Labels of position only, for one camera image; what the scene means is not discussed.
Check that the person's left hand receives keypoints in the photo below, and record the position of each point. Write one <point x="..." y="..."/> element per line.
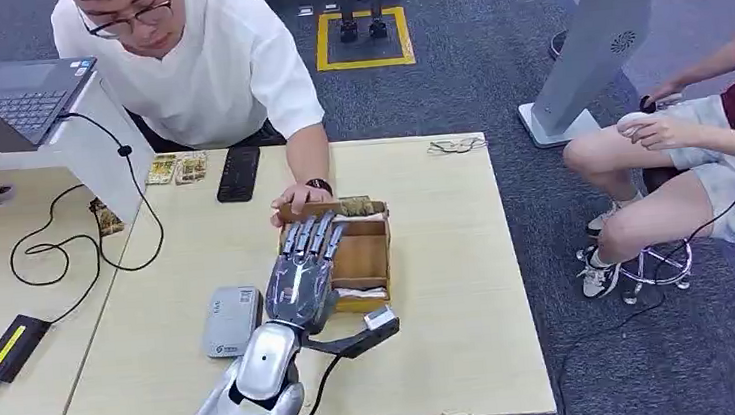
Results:
<point x="300" y="195"/>

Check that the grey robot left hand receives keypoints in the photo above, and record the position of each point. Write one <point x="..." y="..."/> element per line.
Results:
<point x="298" y="285"/>

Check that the wooden card box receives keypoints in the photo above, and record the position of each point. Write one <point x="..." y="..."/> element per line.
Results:
<point x="362" y="259"/>

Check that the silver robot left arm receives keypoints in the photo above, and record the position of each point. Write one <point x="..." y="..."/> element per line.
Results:
<point x="262" y="368"/>

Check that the black wristwatch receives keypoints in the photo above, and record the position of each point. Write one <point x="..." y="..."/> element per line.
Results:
<point x="320" y="185"/>

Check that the printed cards bundle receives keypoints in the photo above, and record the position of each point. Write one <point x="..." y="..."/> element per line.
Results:
<point x="357" y="206"/>

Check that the pale cards bundle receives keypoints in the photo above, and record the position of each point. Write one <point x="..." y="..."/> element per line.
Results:
<point x="362" y="293"/>

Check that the black phone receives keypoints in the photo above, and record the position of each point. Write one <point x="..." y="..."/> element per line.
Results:
<point x="238" y="174"/>

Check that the grey card reader device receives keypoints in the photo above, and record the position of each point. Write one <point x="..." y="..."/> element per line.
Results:
<point x="232" y="321"/>

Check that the black robot legs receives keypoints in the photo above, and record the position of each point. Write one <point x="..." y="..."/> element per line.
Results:
<point x="349" y="31"/>

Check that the small silver floor plate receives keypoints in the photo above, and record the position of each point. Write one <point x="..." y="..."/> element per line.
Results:
<point x="306" y="12"/>

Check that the white laptop stand box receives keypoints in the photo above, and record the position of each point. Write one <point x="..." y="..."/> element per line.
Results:
<point x="97" y="156"/>

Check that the black power adapter yellow label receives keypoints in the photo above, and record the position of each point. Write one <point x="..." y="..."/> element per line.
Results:
<point x="14" y="346"/>

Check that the dark grey laptop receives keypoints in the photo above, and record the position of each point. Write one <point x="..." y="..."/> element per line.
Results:
<point x="19" y="97"/>

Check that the black shoe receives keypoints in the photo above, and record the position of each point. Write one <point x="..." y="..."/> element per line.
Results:
<point x="557" y="45"/>

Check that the grey round tape roll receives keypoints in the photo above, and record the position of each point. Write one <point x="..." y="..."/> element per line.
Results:
<point x="0" y="194"/>

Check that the grey kiosk stand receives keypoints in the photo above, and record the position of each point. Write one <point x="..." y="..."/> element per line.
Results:
<point x="598" y="33"/>

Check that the chrome stool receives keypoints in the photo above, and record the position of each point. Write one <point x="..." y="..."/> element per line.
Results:
<point x="657" y="179"/>

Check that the seated person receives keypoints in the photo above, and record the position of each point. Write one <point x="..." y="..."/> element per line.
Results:
<point x="700" y="137"/>

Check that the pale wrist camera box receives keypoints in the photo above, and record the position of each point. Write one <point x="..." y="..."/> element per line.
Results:
<point x="380" y="318"/>

